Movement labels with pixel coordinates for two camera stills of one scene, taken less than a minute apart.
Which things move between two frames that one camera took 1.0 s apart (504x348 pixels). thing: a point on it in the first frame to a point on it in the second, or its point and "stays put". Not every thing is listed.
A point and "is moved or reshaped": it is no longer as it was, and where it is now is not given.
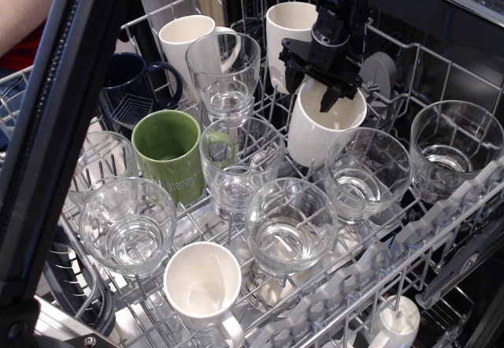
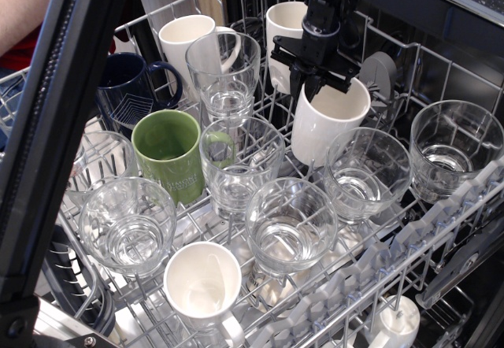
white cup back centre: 291,20 stays put
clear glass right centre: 369,169 stays put
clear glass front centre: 289,220 stays put
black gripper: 326,56 to 316,51
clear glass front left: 126,223 stays put
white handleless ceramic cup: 309,129 is moved or reshaped
